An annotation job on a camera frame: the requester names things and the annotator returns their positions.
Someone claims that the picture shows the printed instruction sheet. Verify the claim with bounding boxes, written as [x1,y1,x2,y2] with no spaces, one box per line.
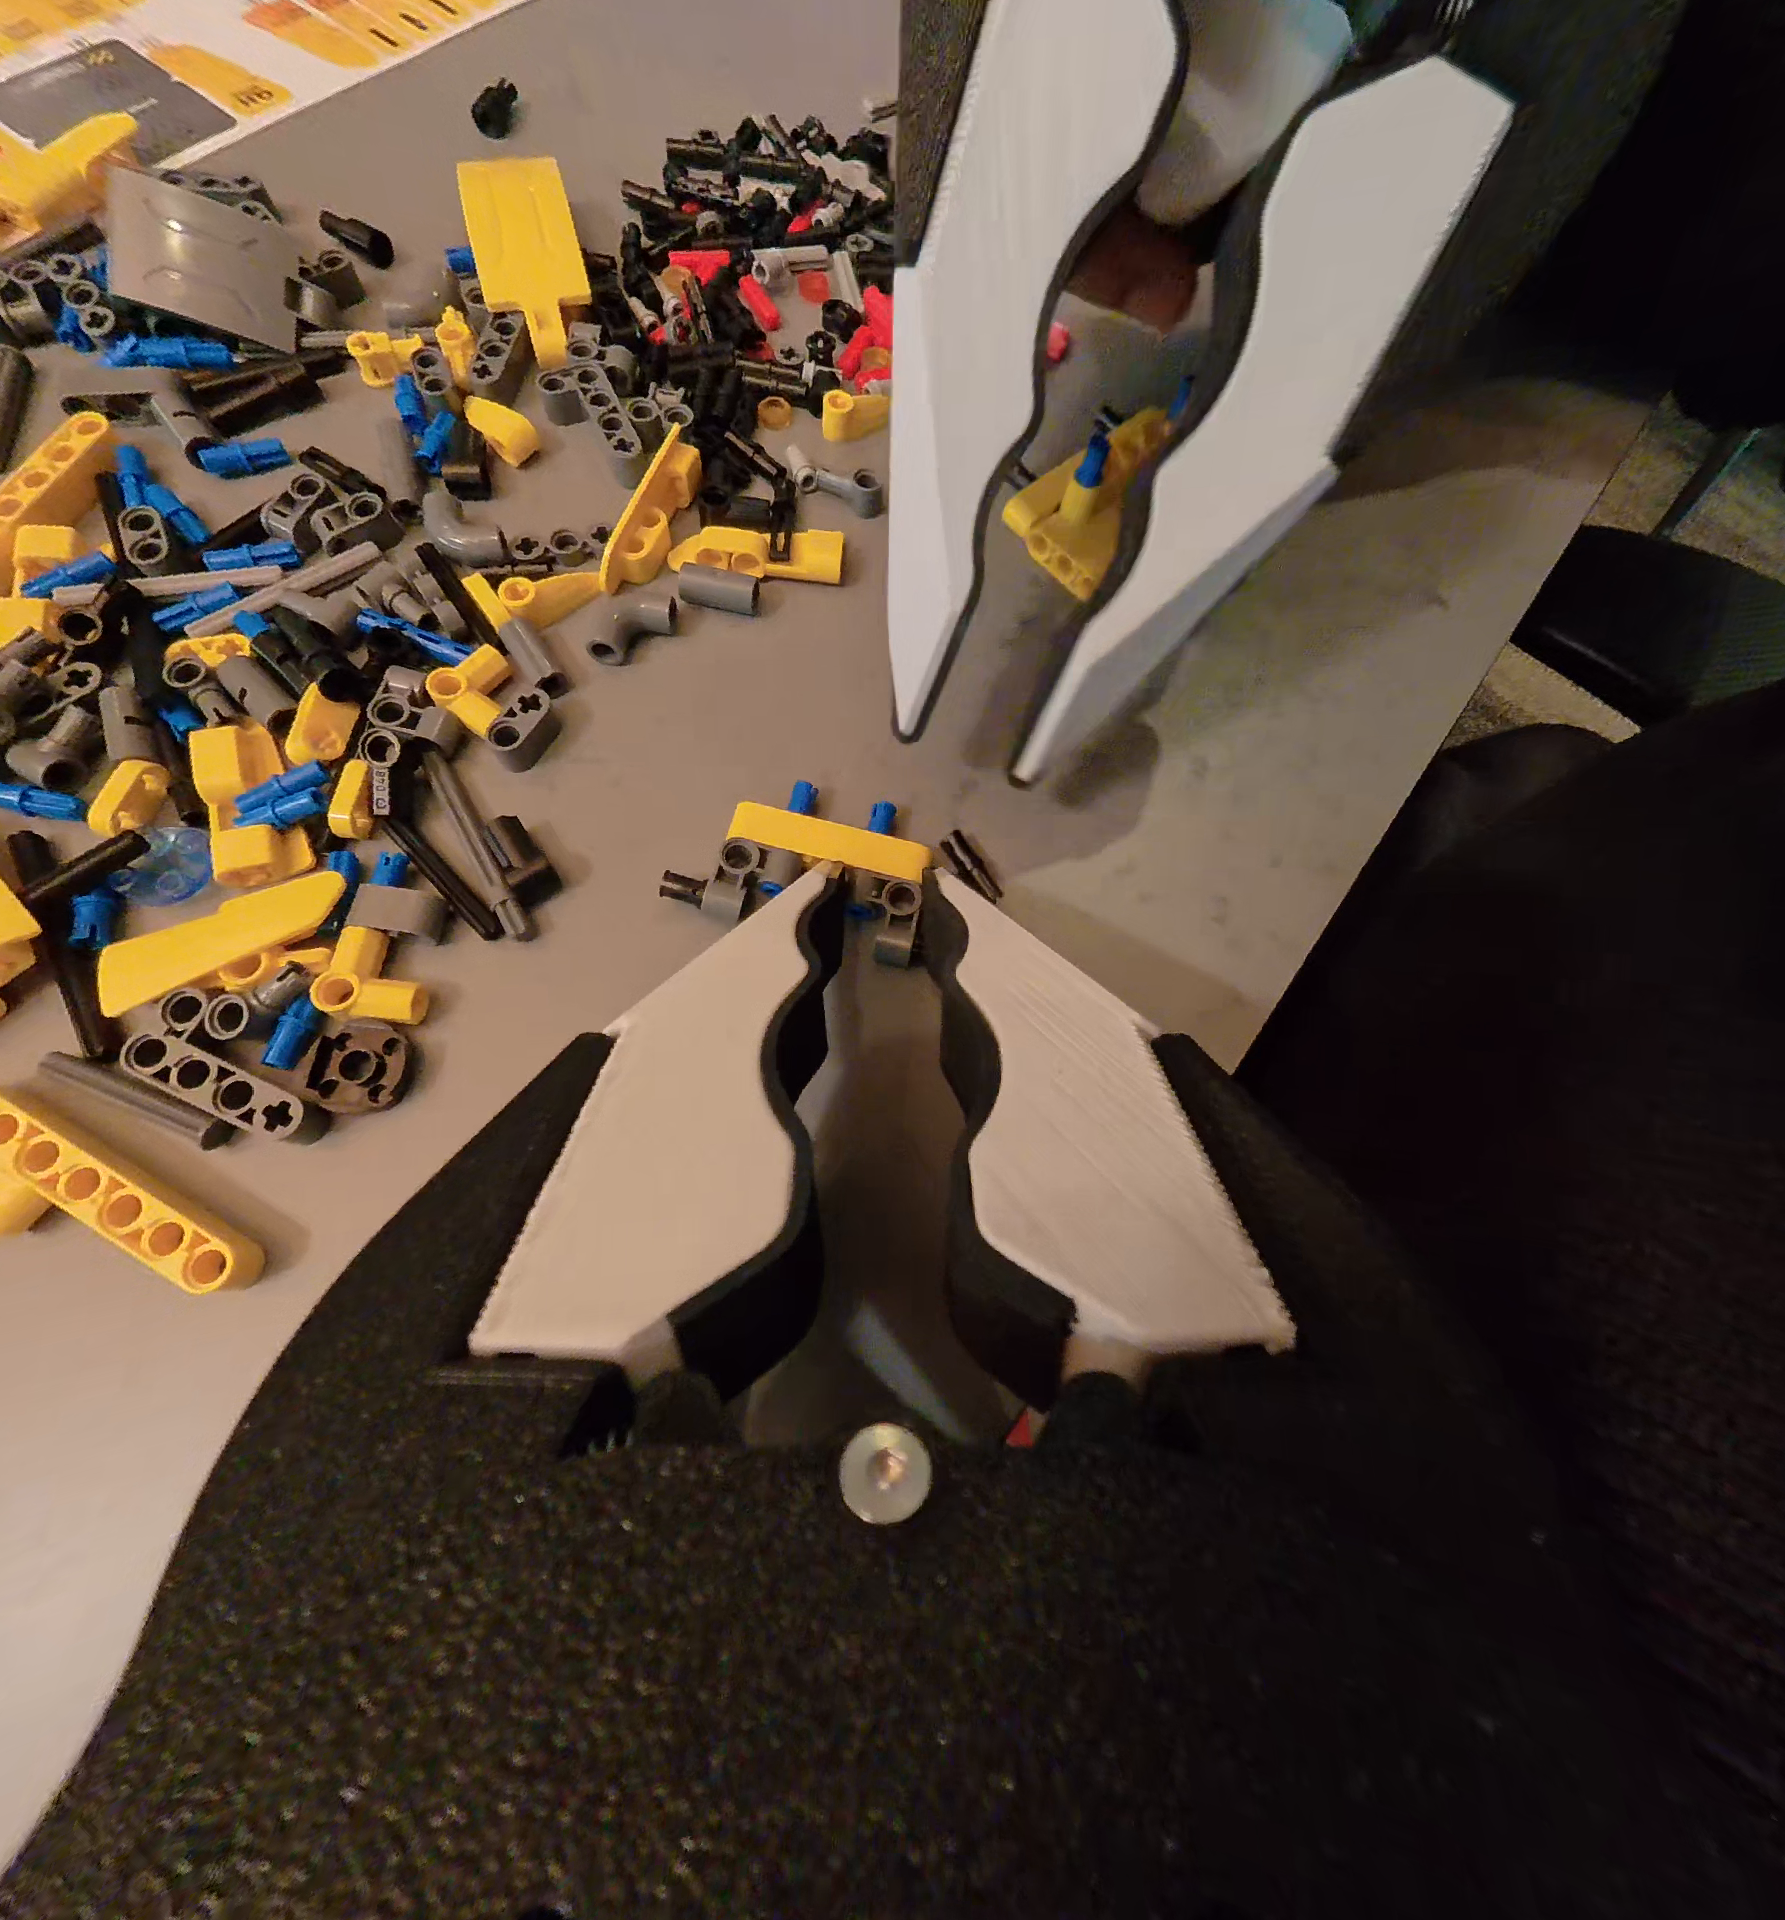
[0,0,532,169]

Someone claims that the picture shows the black office chair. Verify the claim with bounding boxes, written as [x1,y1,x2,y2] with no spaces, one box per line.
[1515,517,1785,726]

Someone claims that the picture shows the person's right hand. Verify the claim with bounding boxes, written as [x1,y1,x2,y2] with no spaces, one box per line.
[1066,209,1212,335]

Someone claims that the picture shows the yellow frame assembly blue pins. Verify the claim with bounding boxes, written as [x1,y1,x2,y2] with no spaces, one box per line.
[1003,407,1179,603]

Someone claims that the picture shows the pile of toy building pieces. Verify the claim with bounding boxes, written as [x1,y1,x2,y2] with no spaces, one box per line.
[0,92,897,1298]

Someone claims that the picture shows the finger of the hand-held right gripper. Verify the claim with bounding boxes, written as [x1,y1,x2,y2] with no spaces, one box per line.
[1007,50,1518,786]
[888,0,1191,749]

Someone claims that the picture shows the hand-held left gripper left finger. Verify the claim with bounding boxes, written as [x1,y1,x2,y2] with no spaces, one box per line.
[466,867,852,1404]

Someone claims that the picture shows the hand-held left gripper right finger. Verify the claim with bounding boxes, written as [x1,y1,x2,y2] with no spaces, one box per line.
[931,872,1302,1404]

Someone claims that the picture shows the yellow beam assembly grey connectors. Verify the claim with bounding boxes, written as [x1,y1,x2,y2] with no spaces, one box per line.
[661,779,938,970]

